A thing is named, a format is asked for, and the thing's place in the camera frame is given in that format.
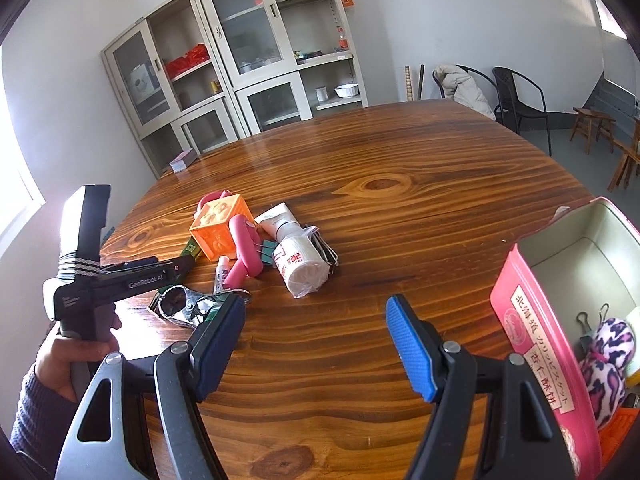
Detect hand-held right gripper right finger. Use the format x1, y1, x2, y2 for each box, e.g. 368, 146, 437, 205
385, 294, 583, 480

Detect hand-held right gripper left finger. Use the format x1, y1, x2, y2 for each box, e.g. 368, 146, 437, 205
54, 292, 247, 480

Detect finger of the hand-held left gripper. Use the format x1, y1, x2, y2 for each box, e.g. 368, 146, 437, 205
100, 255, 196, 286
102, 256, 161, 272

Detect silver metal spring clamp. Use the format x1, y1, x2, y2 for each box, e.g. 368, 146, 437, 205
148, 283, 252, 330

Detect small orange toy block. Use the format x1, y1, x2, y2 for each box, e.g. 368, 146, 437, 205
189, 195, 262, 264

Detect pink tightly knotted foam tube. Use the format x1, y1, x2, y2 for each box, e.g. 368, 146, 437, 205
196, 189, 232, 217

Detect pink looped foam tube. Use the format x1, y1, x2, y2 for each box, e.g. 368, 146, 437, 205
227, 214, 264, 289

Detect white cream tube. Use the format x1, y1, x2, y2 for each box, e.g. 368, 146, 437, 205
254, 203, 302, 242

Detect plastic-wrapped white tissue pack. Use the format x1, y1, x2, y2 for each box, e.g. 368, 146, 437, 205
272, 234, 335, 300

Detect pink tin box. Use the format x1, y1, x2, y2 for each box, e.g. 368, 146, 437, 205
489, 197, 640, 480

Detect pink leopard print plush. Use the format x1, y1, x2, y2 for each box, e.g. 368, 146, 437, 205
579, 317, 637, 432

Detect large orange toy block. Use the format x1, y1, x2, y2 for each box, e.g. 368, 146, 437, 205
597, 405, 640, 448

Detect person's left forearm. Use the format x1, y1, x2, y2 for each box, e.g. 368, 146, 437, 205
9, 364, 78, 480

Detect person's left hand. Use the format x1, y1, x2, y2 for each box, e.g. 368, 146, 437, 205
35, 305, 122, 403

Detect small white pink tube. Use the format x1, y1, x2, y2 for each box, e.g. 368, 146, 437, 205
215, 255, 232, 294

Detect teal binder clip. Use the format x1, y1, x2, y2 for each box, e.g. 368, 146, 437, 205
256, 239, 282, 264

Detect black binder clip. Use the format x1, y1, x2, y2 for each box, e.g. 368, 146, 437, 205
575, 302, 610, 352

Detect white carton in cabinet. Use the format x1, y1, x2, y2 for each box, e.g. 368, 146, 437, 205
129, 62, 162, 97

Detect red packets on shelf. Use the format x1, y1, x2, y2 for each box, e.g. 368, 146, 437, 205
164, 44, 214, 80

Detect teaware set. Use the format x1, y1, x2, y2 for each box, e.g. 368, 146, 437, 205
237, 55, 281, 75

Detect white padded jacket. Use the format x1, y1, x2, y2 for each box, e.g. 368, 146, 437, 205
433, 63, 496, 121

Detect black metal chair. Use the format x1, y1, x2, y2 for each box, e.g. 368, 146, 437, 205
492, 66, 554, 157
432, 63, 497, 122

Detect wooden bench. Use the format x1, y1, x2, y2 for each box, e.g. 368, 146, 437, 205
606, 122, 640, 193

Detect wooden stool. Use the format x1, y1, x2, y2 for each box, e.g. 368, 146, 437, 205
570, 106, 618, 155

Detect grey stairs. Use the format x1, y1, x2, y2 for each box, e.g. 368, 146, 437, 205
582, 72, 640, 126

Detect bright door window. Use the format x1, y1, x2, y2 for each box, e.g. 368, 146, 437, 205
592, 0, 628, 38

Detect metal wire clip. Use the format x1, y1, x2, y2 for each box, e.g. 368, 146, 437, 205
299, 224, 342, 275

